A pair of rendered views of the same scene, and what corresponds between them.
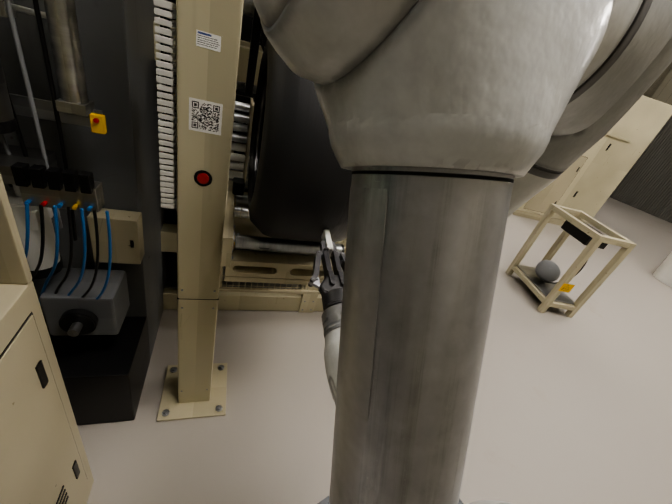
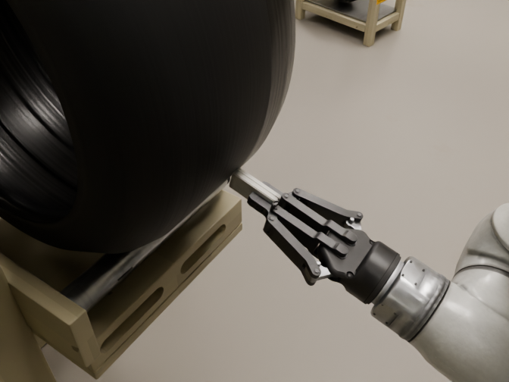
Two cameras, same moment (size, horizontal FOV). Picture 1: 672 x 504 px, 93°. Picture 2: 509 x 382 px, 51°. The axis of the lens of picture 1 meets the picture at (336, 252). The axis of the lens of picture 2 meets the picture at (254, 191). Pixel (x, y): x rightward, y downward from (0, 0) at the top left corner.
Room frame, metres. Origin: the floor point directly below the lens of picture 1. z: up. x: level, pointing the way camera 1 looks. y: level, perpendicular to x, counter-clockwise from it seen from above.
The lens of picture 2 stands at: (0.28, 0.31, 1.48)
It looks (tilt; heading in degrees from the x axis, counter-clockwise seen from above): 42 degrees down; 327
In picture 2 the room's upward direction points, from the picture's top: straight up
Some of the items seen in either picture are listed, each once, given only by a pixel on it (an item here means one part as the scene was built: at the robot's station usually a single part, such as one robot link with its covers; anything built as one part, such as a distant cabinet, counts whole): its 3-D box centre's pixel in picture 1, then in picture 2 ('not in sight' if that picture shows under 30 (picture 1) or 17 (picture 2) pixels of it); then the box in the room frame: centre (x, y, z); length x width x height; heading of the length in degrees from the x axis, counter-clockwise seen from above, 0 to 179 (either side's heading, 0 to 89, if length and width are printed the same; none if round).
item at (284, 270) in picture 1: (284, 263); (154, 263); (0.83, 0.15, 0.83); 0.36 x 0.09 x 0.06; 113
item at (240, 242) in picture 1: (290, 246); (151, 233); (0.83, 0.14, 0.90); 0.35 x 0.05 x 0.05; 113
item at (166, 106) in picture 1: (169, 118); not in sight; (0.78, 0.49, 1.19); 0.05 x 0.04 x 0.48; 23
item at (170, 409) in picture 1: (195, 388); not in sight; (0.84, 0.43, 0.01); 0.27 x 0.27 x 0.02; 23
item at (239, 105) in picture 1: (223, 136); not in sight; (1.22, 0.55, 1.05); 0.20 x 0.15 x 0.30; 113
